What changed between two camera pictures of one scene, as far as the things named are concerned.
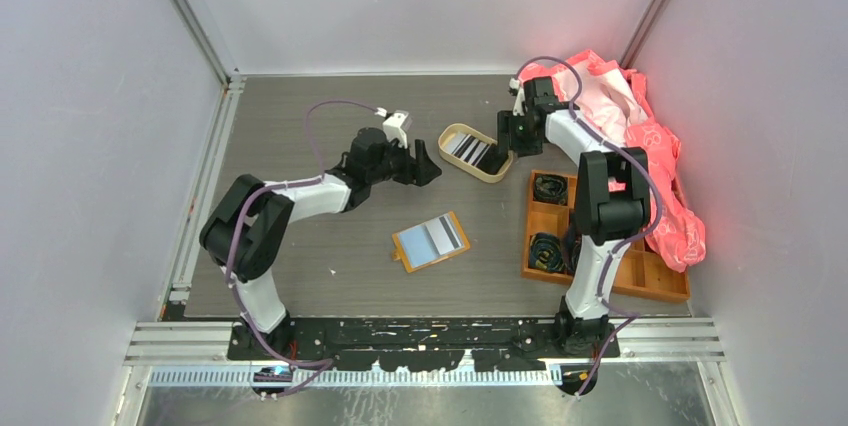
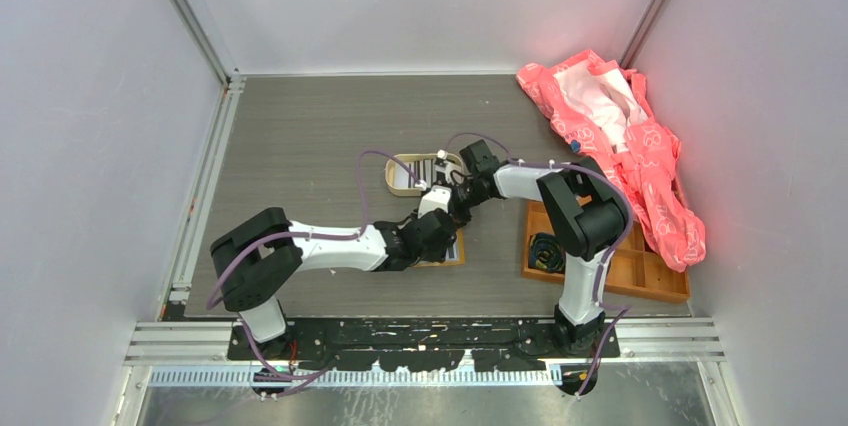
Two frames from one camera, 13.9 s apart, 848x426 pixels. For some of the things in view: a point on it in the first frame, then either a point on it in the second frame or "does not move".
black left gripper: [425, 168] to [436, 253]
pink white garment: [615, 101] does not move
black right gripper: [505, 125] to [461, 217]
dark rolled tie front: [547, 252] does not move
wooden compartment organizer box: [549, 231] does not move
